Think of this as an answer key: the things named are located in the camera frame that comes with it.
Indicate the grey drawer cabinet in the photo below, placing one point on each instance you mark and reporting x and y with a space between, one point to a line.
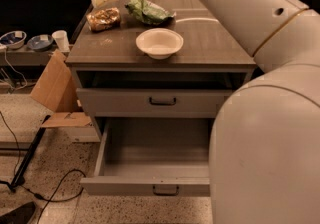
210 58

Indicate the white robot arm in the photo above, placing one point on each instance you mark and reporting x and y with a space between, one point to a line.
264 156

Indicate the brown gold snack bag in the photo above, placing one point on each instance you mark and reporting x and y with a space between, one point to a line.
103 19

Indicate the blue bowl right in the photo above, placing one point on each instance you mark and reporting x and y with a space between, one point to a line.
40 43

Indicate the brown cardboard box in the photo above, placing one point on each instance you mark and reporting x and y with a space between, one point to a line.
56 91

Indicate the closed upper grey drawer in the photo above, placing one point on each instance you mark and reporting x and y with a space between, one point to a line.
162 103

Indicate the grey side shelf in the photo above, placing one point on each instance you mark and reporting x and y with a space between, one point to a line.
25 57

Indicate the green jalapeno chip bag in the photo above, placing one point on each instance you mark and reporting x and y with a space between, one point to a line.
148 12

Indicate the blue bowl left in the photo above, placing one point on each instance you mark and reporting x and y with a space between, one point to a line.
13 40

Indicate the white paper bowl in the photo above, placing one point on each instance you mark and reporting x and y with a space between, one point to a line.
159 43

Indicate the open lower grey drawer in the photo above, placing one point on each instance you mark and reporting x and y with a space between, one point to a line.
152 157

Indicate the black table leg left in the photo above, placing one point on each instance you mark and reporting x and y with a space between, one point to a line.
18 178

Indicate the dark object floor corner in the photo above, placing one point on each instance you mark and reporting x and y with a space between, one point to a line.
21 215

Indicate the blue bowl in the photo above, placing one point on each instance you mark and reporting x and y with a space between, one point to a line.
40 43
13 40

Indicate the white paper cup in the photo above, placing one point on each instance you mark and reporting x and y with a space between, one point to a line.
61 39

